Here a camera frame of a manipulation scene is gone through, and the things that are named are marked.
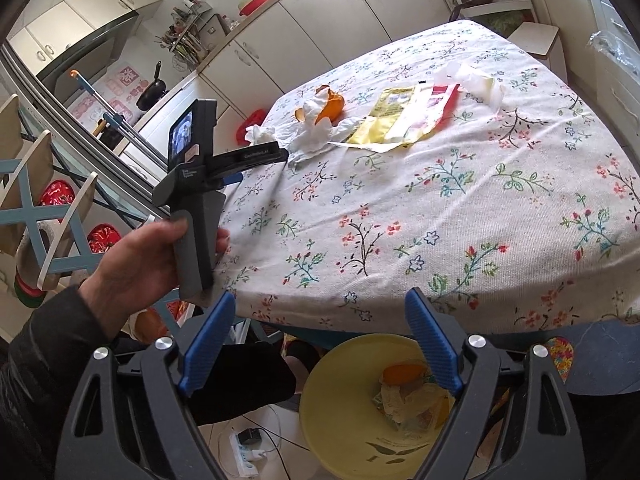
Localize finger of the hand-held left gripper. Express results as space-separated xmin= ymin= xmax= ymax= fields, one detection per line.
xmin=260 ymin=144 xmax=291 ymax=166

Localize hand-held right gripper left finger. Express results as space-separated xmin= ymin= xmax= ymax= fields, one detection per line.
xmin=54 ymin=291 xmax=237 ymax=480

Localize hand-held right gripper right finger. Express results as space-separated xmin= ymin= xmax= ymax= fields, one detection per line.
xmin=404 ymin=287 xmax=586 ymax=480

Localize white plastic bag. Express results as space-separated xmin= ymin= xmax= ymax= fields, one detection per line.
xmin=245 ymin=97 xmax=361 ymax=163

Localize yellow packet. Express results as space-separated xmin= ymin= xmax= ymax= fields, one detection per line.
xmin=345 ymin=86 xmax=441 ymax=148

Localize yellow plastic basin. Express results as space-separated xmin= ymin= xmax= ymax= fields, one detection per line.
xmin=299 ymin=332 xmax=501 ymax=480

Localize red and white wrapper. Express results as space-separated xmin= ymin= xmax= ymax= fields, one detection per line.
xmin=410 ymin=82 xmax=461 ymax=131

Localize pale wrapper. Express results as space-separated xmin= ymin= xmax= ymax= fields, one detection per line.
xmin=432 ymin=62 xmax=506 ymax=108

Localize person's left forearm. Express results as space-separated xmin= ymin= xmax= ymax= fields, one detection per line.
xmin=0 ymin=284 xmax=123 ymax=480

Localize red trash bin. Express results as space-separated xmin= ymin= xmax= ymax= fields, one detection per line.
xmin=236 ymin=109 xmax=266 ymax=143

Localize person's left hand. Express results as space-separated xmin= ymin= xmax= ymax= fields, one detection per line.
xmin=79 ymin=219 xmax=232 ymax=342

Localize person's left leg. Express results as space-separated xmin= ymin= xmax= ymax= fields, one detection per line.
xmin=192 ymin=342 xmax=297 ymax=426

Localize person's leg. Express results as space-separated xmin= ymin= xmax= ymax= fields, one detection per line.
xmin=565 ymin=380 xmax=640 ymax=480
xmin=192 ymin=342 xmax=297 ymax=426

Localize colourful knitted slipper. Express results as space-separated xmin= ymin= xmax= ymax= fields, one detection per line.
xmin=544 ymin=336 xmax=576 ymax=386
xmin=280 ymin=332 xmax=307 ymax=376

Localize white power strip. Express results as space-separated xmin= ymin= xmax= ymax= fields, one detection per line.
xmin=229 ymin=432 xmax=273 ymax=478

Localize floral tablecloth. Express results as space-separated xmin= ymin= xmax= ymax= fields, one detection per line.
xmin=212 ymin=19 xmax=640 ymax=333

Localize white base cabinets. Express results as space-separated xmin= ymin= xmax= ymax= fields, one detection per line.
xmin=115 ymin=0 xmax=456 ymax=161

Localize black frying pan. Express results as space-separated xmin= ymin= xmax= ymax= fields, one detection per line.
xmin=136 ymin=60 xmax=168 ymax=111

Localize kitchen utensil rack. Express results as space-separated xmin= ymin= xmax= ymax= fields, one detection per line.
xmin=155 ymin=2 xmax=221 ymax=63

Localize red bowl with green cover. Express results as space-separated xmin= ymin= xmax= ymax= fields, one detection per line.
xmin=237 ymin=0 xmax=277 ymax=17

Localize person's right leg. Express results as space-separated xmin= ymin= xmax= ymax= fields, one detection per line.
xmin=565 ymin=380 xmax=640 ymax=480

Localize dark range hood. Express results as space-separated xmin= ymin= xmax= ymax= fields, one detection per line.
xmin=37 ymin=10 xmax=141 ymax=103

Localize leafy greens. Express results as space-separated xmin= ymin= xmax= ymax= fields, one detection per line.
xmin=485 ymin=10 xmax=531 ymax=36

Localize white stool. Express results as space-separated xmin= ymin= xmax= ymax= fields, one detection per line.
xmin=507 ymin=21 xmax=568 ymax=83

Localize white drawer cabinet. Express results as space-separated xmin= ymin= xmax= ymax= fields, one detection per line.
xmin=585 ymin=0 xmax=640 ymax=131

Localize crinkled clear plastic bag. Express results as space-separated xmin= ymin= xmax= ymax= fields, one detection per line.
xmin=590 ymin=27 xmax=640 ymax=76

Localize red paper wall stickers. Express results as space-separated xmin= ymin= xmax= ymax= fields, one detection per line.
xmin=67 ymin=62 xmax=151 ymax=131

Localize blue handled mop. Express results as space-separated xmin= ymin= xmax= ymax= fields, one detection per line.
xmin=70 ymin=70 xmax=168 ymax=161

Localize grey metal frame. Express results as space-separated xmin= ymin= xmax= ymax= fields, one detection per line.
xmin=0 ymin=40 xmax=173 ymax=181

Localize white wall cabinets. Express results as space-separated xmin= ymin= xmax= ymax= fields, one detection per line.
xmin=7 ymin=0 xmax=166 ymax=58

